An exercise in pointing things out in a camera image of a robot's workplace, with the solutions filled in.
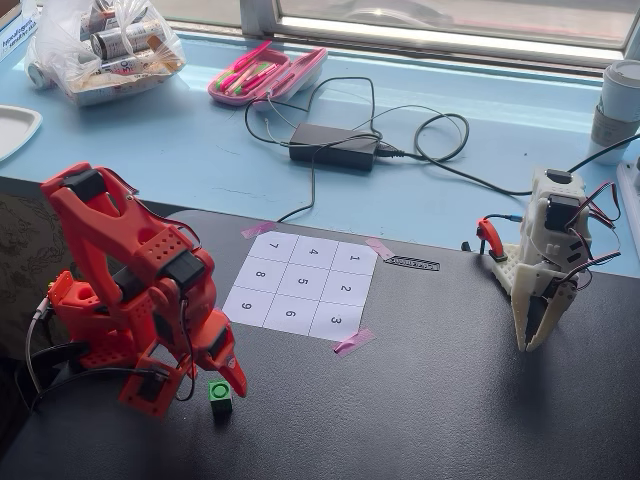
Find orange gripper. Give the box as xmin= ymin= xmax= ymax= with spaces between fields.
xmin=171 ymin=309 xmax=248 ymax=399

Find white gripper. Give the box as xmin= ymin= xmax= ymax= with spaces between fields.
xmin=509 ymin=262 xmax=580 ymax=354

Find green cube with ring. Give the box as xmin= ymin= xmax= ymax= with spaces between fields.
xmin=207 ymin=379 xmax=234 ymax=422

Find white numbered grid paper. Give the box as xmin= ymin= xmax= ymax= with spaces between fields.
xmin=222 ymin=230 xmax=379 ymax=342

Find orange table clamp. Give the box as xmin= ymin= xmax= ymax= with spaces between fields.
xmin=474 ymin=216 xmax=509 ymax=264

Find black striped ruler label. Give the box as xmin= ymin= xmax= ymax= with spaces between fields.
xmin=383 ymin=255 xmax=442 ymax=273

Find pink masking tape strip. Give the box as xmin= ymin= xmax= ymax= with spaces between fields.
xmin=364 ymin=237 xmax=395 ymax=260
xmin=333 ymin=328 xmax=377 ymax=357
xmin=240 ymin=222 xmax=278 ymax=240

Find white power strip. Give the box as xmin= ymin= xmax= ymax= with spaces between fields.
xmin=616 ymin=158 xmax=640 ymax=204

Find dark patterned fabric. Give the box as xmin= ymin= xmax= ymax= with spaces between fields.
xmin=0 ymin=192 xmax=81 ymax=361

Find white lidded coffee cup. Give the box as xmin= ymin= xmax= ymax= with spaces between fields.
xmin=588 ymin=59 xmax=640 ymax=167

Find black power adapter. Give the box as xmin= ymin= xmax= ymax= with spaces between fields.
xmin=288 ymin=123 xmax=380 ymax=173

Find green pen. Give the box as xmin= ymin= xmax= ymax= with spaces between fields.
xmin=222 ymin=74 xmax=261 ymax=96

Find pink marker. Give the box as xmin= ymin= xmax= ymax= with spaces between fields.
xmin=221 ymin=62 xmax=280 ymax=89

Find printed food tray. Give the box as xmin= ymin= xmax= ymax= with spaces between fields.
xmin=69 ymin=59 xmax=184 ymax=107

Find pink pencil case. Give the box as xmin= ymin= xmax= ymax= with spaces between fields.
xmin=207 ymin=45 xmax=330 ymax=109

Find white paper plate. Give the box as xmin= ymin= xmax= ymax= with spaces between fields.
xmin=0 ymin=103 xmax=44 ymax=164

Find pink pen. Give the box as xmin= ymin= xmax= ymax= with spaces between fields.
xmin=233 ymin=40 xmax=275 ymax=70

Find clear plastic bag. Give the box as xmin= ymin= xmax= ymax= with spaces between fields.
xmin=24 ymin=0 xmax=187 ymax=107

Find silver printed can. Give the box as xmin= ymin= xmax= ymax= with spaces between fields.
xmin=27 ymin=59 xmax=56 ymax=91
xmin=89 ymin=22 xmax=164 ymax=61

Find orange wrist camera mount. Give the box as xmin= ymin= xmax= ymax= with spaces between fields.
xmin=118 ymin=355 xmax=178 ymax=419

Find red black servo wires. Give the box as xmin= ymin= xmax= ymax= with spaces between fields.
xmin=562 ymin=180 xmax=622 ymax=286

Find black cable of white arm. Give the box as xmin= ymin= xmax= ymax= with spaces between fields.
xmin=563 ymin=132 xmax=640 ymax=177

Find grey cable with pink plug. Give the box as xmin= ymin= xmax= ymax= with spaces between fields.
xmin=25 ymin=294 xmax=54 ymax=401

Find black adapter mains cable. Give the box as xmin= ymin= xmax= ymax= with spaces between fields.
xmin=374 ymin=104 xmax=534 ymax=196

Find black adapter output cable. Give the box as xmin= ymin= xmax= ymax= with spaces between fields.
xmin=243 ymin=76 xmax=377 ymax=224

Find thin white cable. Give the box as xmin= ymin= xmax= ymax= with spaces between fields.
xmin=262 ymin=89 xmax=302 ymax=147

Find grey window frame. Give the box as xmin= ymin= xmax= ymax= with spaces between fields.
xmin=159 ymin=0 xmax=640 ymax=71

